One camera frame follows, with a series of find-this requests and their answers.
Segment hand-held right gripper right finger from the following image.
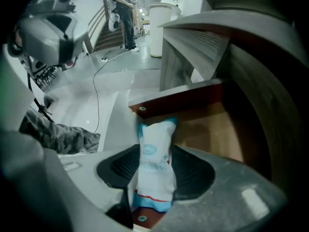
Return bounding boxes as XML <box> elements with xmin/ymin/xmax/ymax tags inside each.
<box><xmin>154</xmin><ymin>145</ymin><xmax>292</xmax><ymax>232</ymax></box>

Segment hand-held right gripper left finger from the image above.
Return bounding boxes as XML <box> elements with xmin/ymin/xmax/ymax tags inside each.
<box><xmin>0</xmin><ymin>131</ymin><xmax>141</xmax><ymax>232</ymax></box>

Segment brown wooden desk drawer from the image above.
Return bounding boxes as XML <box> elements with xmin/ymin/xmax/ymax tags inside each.
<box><xmin>127</xmin><ymin>78</ymin><xmax>275</xmax><ymax>230</ymax></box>

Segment small white blue packet item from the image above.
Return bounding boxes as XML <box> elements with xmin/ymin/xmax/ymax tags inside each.
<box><xmin>131</xmin><ymin>116</ymin><xmax>179</xmax><ymax>213</ymax></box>

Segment grey wooden desk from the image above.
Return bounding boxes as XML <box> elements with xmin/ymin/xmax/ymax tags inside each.
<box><xmin>157</xmin><ymin>0</ymin><xmax>309</xmax><ymax>203</ymax></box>

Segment person's camouflage trouser leg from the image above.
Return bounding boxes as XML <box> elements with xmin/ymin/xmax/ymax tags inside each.
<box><xmin>18</xmin><ymin>106</ymin><xmax>101</xmax><ymax>155</ymax></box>

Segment wooden staircase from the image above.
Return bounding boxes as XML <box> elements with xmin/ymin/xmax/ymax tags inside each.
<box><xmin>86</xmin><ymin>0</ymin><xmax>126</xmax><ymax>56</ymax></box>

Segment white round pillar table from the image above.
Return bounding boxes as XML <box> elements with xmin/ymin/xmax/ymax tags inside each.
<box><xmin>143</xmin><ymin>2</ymin><xmax>182</xmax><ymax>58</ymax></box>

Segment black floor cable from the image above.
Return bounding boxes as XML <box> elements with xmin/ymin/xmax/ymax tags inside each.
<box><xmin>93</xmin><ymin>49</ymin><xmax>136</xmax><ymax>133</ymax></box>

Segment black headset cable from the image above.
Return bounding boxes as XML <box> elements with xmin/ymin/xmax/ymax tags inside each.
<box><xmin>26</xmin><ymin>56</ymin><xmax>56</xmax><ymax>123</ymax></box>

